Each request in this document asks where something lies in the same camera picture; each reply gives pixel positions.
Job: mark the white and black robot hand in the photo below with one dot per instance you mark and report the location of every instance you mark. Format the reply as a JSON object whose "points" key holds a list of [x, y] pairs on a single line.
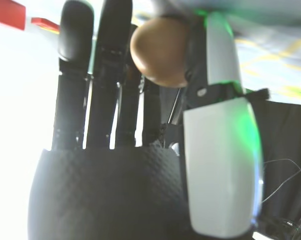
{"points": [[103, 195]]}

